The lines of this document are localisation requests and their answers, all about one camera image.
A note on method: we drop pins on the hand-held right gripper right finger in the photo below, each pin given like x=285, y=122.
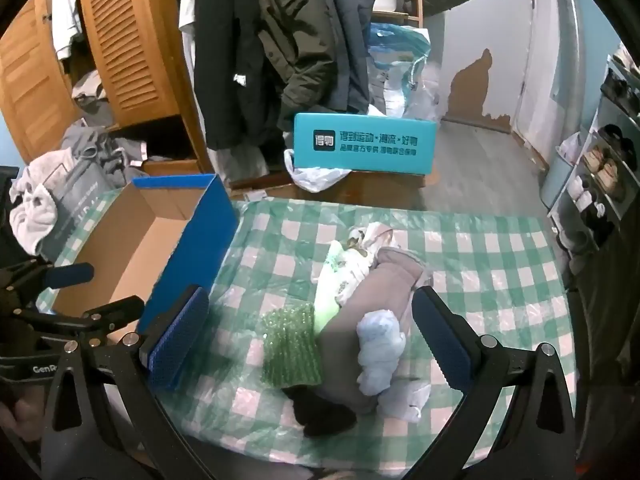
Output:
x=442, y=342

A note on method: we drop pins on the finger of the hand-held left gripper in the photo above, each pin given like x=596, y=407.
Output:
x=107, y=309
x=70, y=275

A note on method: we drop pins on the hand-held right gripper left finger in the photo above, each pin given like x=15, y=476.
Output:
x=177, y=342

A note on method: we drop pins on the grey blue sock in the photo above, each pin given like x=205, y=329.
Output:
x=380, y=345

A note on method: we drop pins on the white blue sock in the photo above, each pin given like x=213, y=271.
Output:
x=405, y=405

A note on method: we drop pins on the blue cardboard box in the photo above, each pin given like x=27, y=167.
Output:
x=150, y=240

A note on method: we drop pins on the grey cloth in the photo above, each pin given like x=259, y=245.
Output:
x=372, y=285

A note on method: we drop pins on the green sparkly cloth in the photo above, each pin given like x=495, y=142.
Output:
x=290, y=350

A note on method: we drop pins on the black sock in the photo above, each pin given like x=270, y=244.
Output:
x=320, y=410

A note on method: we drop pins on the person's left hand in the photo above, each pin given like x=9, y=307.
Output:
x=17, y=422

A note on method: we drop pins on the grey printed bag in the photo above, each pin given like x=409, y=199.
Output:
x=80, y=195

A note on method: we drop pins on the white towel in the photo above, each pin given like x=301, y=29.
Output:
x=35, y=200

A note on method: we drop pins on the green checkered tablecloth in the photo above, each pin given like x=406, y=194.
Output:
x=475, y=260

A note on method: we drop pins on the white patterned cloth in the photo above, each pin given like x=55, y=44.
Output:
x=356, y=266

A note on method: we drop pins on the light green cloth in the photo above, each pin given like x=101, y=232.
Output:
x=327, y=292

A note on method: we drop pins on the grey clothes pile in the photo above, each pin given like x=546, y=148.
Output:
x=100, y=145

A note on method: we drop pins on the person's dark clothing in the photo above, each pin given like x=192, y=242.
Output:
x=610, y=360

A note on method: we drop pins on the grey clothes in wardrobe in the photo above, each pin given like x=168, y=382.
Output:
x=92, y=95

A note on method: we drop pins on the teal printed box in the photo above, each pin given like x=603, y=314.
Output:
x=365, y=162

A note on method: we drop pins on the white shoes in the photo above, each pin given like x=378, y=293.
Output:
x=582, y=195

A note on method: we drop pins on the white plastic bag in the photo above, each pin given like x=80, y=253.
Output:
x=315, y=177

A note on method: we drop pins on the wooden louvred wardrobe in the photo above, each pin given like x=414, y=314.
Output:
x=130, y=60

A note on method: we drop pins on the small white bag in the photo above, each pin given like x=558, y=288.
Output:
x=570, y=147

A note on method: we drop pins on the beige shoes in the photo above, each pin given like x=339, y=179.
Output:
x=602, y=170

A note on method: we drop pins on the clear plastic bag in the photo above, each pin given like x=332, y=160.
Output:
x=425, y=95

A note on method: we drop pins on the black hanging coat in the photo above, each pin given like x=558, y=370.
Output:
x=225, y=60

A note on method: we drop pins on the black shoes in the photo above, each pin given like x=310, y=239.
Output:
x=615, y=135

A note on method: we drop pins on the metal shoe rack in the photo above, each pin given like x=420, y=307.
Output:
x=607, y=110

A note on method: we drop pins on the white hanging shirt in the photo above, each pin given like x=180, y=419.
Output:
x=185, y=5

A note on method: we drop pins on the blue plastic bag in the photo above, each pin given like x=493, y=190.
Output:
x=395, y=45

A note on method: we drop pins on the olive hanging jacket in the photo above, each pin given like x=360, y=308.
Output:
x=300, y=50

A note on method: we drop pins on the dark blue hanging coat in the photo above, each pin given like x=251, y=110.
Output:
x=350, y=35

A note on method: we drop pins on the white basin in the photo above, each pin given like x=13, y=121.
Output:
x=385, y=0

